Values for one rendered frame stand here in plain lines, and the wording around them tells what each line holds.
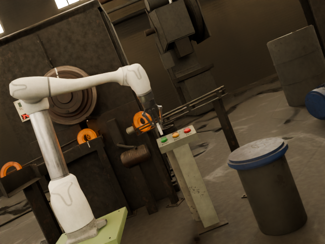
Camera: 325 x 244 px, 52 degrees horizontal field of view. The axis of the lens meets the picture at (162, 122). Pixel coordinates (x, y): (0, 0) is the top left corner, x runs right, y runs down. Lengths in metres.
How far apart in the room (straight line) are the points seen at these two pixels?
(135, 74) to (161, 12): 5.10
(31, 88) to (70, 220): 0.65
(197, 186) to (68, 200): 0.79
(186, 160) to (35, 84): 0.94
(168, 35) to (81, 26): 3.99
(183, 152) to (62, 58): 1.43
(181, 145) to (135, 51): 6.97
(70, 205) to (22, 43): 1.74
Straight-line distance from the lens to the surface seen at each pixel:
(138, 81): 1.80
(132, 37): 8.89
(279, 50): 4.43
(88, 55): 2.91
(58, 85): 1.74
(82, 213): 1.70
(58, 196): 1.70
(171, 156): 2.16
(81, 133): 2.81
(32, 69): 3.03
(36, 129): 1.89
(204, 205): 2.11
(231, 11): 9.21
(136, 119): 2.60
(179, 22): 6.89
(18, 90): 1.74
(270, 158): 1.67
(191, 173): 2.04
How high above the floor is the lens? 0.93
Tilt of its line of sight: 6 degrees down
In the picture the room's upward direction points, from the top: 22 degrees counter-clockwise
